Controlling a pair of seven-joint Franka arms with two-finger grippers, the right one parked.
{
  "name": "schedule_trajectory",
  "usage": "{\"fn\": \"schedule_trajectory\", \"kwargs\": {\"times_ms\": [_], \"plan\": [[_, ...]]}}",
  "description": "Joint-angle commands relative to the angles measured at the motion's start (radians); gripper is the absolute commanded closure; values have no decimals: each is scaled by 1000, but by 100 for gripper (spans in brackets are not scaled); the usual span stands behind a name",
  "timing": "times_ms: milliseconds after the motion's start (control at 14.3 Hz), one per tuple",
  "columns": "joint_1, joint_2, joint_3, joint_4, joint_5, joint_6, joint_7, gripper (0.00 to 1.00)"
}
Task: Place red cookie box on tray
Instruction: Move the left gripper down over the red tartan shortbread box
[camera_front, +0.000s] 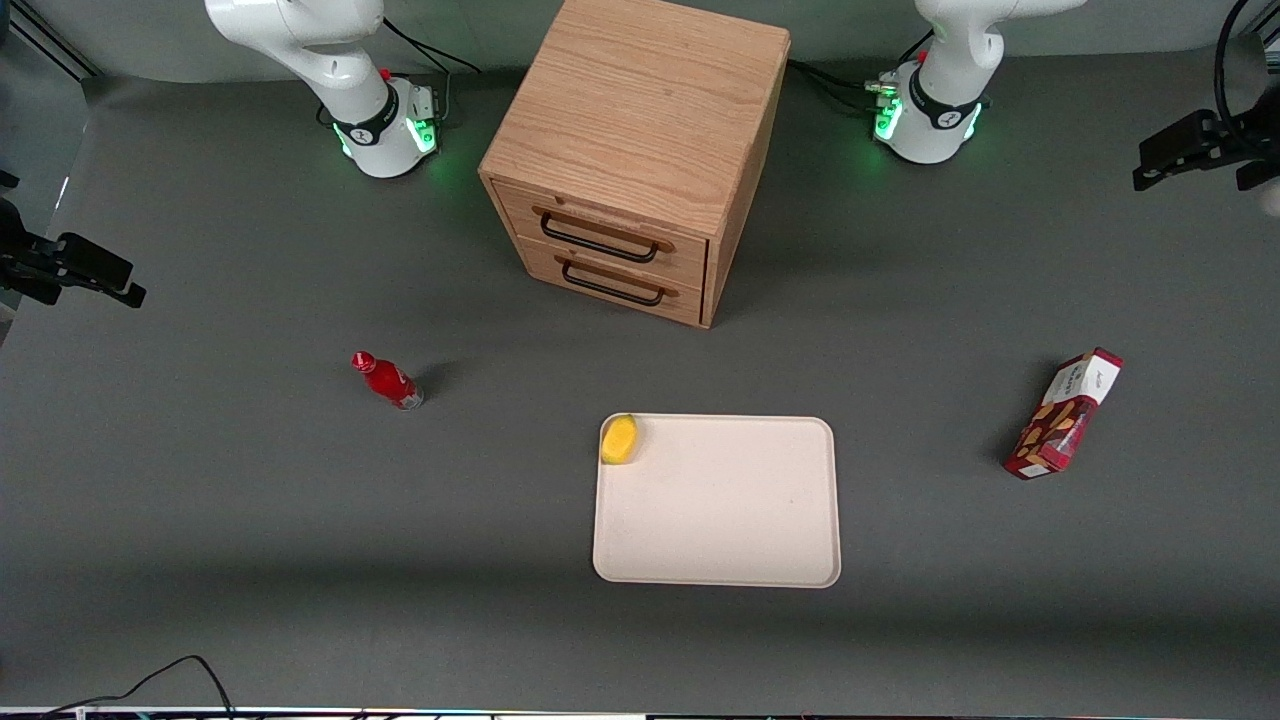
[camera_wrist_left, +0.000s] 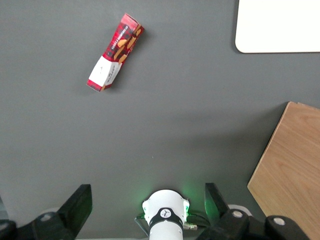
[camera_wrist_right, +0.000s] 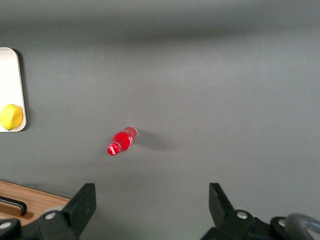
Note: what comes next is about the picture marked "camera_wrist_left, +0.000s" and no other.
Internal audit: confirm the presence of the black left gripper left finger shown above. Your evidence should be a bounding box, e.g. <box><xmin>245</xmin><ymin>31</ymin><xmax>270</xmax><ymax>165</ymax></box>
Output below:
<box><xmin>0</xmin><ymin>184</ymin><xmax>93</xmax><ymax>240</ymax></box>

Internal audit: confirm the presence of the wooden board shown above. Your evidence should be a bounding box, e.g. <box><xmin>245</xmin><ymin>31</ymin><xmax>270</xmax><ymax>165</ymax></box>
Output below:
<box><xmin>247</xmin><ymin>101</ymin><xmax>320</xmax><ymax>240</ymax></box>

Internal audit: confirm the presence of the white tray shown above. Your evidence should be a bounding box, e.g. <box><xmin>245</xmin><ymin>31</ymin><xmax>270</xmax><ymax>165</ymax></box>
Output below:
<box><xmin>234</xmin><ymin>0</ymin><xmax>320</xmax><ymax>54</ymax></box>

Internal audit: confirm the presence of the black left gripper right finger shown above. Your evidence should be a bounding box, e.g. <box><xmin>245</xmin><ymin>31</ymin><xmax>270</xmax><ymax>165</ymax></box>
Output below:
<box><xmin>196</xmin><ymin>182</ymin><xmax>310</xmax><ymax>240</ymax></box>

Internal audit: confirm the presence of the red cookie box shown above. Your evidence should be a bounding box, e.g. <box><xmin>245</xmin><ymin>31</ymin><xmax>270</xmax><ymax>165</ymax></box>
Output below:
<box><xmin>86</xmin><ymin>12</ymin><xmax>146</xmax><ymax>93</ymax></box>

